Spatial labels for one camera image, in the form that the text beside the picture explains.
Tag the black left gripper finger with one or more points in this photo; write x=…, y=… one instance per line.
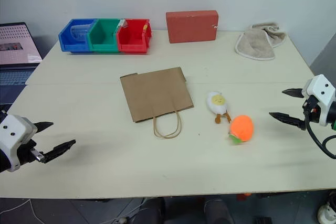
x=43, y=126
x=60, y=148

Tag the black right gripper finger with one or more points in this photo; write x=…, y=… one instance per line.
x=294, y=93
x=287, y=119

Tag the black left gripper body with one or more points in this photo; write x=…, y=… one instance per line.
x=26, y=153

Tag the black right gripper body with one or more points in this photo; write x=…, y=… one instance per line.
x=311, y=104

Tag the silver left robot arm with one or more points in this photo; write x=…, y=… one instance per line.
x=3, y=162

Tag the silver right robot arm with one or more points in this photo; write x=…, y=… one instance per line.
x=333, y=115

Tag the orange plush toy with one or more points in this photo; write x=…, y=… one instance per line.
x=242, y=128

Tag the beige crumpled towel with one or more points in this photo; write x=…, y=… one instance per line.
x=254, y=44

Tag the egg plush toy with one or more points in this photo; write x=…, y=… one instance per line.
x=217, y=102

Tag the blue plastic storage bin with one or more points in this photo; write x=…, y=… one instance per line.
x=74, y=45

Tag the open laptop computer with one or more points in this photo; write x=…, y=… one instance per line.
x=15, y=43

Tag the small orange red floor object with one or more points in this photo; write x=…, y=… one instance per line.
x=244, y=196

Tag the white round floor object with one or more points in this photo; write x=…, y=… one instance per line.
x=327, y=208

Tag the clear plastic cup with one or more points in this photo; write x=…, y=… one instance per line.
x=78, y=32

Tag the green plastic storage bin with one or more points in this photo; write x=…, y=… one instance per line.
x=102, y=43

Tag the dark rounded shape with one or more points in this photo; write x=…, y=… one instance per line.
x=218, y=210
x=154, y=209

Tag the red plastic storage bin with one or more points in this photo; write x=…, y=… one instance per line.
x=131, y=44

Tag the red-brown rectangular block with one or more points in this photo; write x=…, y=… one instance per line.
x=191, y=27

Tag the crumpled clear plastic wrapper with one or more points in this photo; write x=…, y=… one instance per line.
x=122, y=23

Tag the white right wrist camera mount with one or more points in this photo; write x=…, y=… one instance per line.
x=320, y=95

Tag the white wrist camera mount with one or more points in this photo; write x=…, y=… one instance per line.
x=11, y=137
x=320, y=95

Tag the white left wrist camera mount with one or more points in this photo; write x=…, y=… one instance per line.
x=11, y=137

